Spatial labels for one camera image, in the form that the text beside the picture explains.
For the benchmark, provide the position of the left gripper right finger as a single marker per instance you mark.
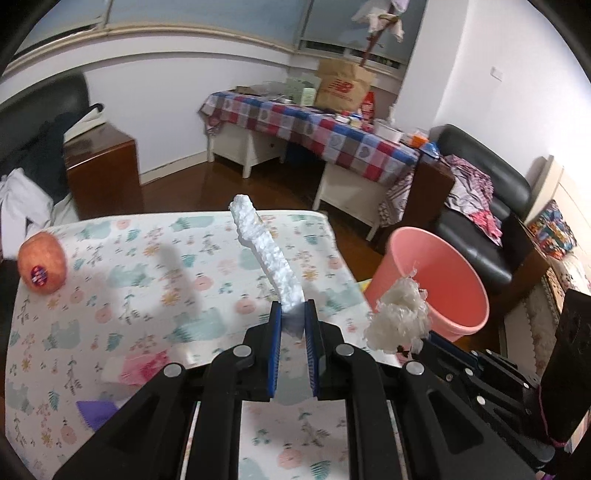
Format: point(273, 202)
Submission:
point(403, 422)

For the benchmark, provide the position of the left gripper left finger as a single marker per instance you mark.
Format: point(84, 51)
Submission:
point(185, 423)

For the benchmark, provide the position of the clear plastic wrap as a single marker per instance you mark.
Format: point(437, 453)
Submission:
point(401, 320)

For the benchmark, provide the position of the white foam strip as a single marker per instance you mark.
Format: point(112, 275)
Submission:
point(253, 234)

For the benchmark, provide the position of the pink plastic trash bin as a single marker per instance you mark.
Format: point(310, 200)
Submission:
point(456, 296)

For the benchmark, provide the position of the purple plastic scrap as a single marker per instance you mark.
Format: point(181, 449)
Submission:
point(96, 413)

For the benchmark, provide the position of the pink printed wrapper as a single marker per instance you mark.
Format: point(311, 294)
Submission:
point(133, 370)

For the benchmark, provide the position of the red apple with sticker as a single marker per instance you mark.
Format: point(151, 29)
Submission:
point(42, 263)

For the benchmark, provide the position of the black leather sofa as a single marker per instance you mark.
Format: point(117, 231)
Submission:
point(497, 266)

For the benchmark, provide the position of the patterned cloth on sofa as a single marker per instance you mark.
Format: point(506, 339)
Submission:
point(472, 195)

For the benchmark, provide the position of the white garment on chair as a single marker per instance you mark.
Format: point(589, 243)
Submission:
point(22, 203)

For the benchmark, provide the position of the brown wooden side cabinet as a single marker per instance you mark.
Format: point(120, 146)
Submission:
point(102, 173)

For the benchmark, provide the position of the white bowl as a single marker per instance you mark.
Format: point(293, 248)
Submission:
point(386, 131)

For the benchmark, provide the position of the checkered tablecloth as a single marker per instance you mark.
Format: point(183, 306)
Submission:
point(353, 149)

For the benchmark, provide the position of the black leather armchair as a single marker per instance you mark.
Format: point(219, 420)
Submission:
point(33, 125)

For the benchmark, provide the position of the red snack packet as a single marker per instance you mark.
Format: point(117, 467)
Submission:
point(368, 107)

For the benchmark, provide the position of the brown paper shopping bag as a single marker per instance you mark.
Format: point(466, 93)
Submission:
point(343, 86)

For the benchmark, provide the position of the green white box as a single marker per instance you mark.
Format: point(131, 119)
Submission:
point(302, 90)

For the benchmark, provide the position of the wooden coat stand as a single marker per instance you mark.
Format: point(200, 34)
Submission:
point(379, 21)

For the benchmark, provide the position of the wall socket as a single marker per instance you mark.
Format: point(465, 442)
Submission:
point(497, 74)

